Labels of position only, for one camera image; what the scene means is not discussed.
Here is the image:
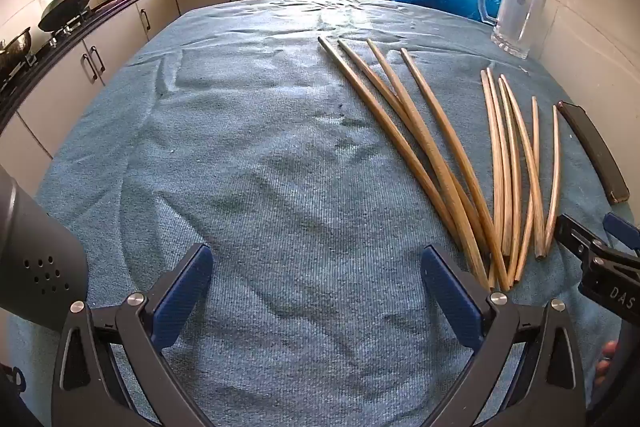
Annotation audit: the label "light wooden chopstick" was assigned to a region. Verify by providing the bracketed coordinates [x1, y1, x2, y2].
[544, 105, 562, 255]
[513, 95, 542, 284]
[500, 75, 546, 258]
[486, 68, 512, 257]
[479, 69, 506, 289]
[499, 76, 522, 286]

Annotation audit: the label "black utensil holder cup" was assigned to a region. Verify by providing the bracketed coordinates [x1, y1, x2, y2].
[0, 171, 88, 333]

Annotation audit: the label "long dark wooden chopstick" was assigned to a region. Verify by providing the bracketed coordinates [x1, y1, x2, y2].
[400, 48, 511, 291]
[367, 38, 489, 289]
[318, 37, 461, 247]
[337, 39, 489, 254]

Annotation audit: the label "lower kitchen cabinets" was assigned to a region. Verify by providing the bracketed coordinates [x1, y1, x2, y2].
[0, 0, 417, 198]

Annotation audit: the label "person's hand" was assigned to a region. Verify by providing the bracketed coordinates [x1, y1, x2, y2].
[593, 340, 618, 387]

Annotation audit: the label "black smartphone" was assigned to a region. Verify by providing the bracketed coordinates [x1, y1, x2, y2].
[556, 101, 630, 205]

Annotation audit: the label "glass beer mug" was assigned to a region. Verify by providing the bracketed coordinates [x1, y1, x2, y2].
[477, 0, 547, 60]

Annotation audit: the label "blue towel table cover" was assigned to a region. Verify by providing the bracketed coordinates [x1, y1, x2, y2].
[37, 0, 610, 426]

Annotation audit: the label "steel pot with lid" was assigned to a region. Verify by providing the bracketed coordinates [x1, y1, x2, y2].
[0, 27, 32, 78]

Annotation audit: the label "black wok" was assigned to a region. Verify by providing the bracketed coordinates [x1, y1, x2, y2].
[38, 0, 90, 32]

